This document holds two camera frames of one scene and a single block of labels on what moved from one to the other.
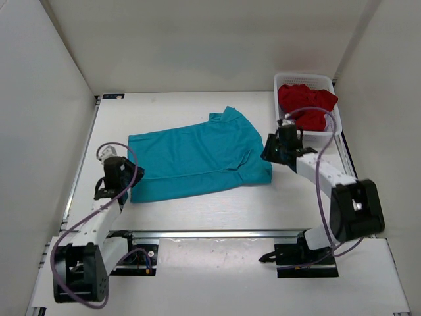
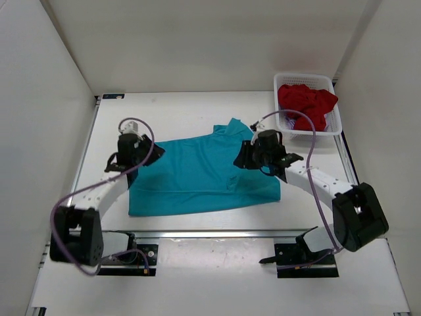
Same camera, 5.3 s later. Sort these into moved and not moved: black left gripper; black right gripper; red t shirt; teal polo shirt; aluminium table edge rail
Moved: teal polo shirt; black left gripper; black right gripper
Not moved: red t shirt; aluminium table edge rail
